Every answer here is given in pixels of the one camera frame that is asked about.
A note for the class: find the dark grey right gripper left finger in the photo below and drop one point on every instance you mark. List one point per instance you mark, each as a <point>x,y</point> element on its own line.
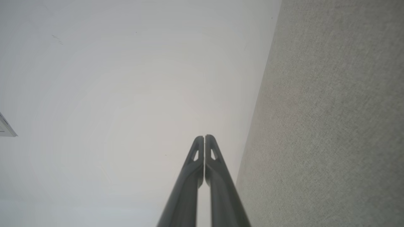
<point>184,192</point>

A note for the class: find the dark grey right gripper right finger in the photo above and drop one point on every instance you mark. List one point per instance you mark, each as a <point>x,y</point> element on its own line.
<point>222,192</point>

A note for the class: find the white wall plate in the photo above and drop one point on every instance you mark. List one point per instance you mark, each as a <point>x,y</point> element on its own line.
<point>5,129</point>

